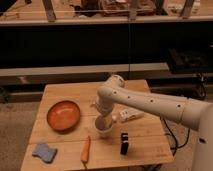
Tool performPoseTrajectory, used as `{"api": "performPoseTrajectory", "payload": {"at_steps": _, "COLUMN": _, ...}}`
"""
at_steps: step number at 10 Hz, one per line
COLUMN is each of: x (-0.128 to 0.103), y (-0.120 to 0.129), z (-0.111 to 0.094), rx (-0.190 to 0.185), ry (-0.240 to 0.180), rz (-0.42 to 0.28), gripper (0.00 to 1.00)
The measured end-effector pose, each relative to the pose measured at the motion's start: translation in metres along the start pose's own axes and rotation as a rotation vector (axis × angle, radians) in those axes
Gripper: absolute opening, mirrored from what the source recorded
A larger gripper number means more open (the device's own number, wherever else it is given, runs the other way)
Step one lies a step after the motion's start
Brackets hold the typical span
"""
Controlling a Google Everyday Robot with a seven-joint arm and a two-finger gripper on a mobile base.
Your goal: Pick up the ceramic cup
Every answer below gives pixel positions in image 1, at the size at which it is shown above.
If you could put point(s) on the orange carrot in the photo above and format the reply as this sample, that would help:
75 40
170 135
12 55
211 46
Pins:
86 150

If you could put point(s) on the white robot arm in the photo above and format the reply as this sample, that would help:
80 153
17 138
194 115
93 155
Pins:
191 113

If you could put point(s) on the white ceramic cup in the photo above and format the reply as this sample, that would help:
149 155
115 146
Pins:
100 127

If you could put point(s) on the orange bowl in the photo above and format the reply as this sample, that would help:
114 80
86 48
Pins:
63 115

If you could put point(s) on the blue sponge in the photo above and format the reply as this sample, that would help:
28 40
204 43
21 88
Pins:
44 152

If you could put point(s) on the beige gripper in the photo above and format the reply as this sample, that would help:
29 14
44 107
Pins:
107 121

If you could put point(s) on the wooden table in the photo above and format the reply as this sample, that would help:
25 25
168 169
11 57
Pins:
147 141

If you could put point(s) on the black and white block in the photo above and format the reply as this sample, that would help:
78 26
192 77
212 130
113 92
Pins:
124 144

